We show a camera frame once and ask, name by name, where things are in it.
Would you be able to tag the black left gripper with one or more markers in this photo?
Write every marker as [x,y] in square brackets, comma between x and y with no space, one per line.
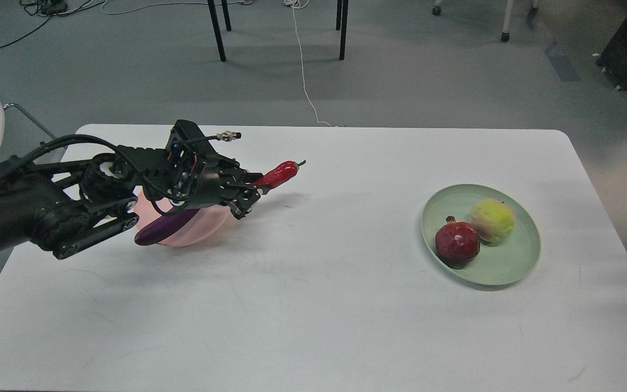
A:
[222,180]

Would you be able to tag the red chili pepper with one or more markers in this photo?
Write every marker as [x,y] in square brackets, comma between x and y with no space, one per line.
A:
[279,175]

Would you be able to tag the purple eggplant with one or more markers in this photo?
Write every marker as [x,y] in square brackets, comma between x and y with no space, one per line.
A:
[166,225]

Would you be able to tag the red pomegranate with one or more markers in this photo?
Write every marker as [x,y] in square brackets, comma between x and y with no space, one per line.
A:
[457,242]

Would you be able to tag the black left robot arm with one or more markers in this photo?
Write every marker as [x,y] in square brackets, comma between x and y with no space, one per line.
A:
[74,192]

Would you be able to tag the pink plate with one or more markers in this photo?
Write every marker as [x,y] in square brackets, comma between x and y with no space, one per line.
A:
[206,223]

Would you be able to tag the black table leg left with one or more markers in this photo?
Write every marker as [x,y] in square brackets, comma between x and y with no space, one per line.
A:
[212,9]

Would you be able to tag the black table leg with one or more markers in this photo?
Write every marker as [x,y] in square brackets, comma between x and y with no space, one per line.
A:
[341,25]
[212,9]

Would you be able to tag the black table leg right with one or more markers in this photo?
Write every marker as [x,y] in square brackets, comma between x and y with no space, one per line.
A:
[341,25]

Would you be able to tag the green plate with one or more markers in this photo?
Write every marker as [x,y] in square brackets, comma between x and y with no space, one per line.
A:
[498,264]

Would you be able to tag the white caster chair base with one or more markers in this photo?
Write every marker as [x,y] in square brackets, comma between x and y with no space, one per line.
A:
[507,15]

